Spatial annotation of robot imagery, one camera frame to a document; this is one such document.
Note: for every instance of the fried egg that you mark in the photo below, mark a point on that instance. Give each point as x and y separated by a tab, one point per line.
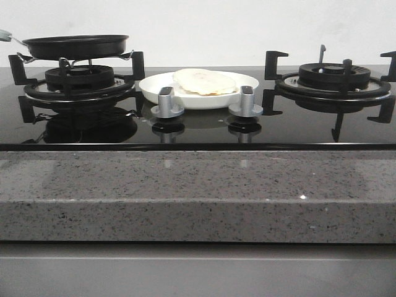
204	82

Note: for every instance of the white round plate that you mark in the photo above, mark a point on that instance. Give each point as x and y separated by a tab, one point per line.
152	85

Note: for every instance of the black frying pan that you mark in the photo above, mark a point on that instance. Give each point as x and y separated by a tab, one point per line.
76	46

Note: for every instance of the silver left control knob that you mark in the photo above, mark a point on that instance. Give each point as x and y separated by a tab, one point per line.
168	105

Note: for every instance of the silver control knob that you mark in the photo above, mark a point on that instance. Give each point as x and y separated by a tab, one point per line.
246	108
168	105

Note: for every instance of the silver right control knob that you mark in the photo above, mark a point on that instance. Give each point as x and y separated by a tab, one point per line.
246	108

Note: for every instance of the black glass gas cooktop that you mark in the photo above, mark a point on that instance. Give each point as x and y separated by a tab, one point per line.
286	124

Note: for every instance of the black right burner pan support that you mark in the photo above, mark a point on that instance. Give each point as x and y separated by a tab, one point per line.
331	87

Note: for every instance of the black burner pan support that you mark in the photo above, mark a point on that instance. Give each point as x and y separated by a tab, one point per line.
331	87
69	87

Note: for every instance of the black left burner pan support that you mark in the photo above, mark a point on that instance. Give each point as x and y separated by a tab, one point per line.
69	87

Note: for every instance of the grey cabinet front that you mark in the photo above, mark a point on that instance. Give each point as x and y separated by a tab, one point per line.
196	270

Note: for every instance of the silver wire pan reducer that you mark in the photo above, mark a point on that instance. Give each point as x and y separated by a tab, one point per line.
75	59

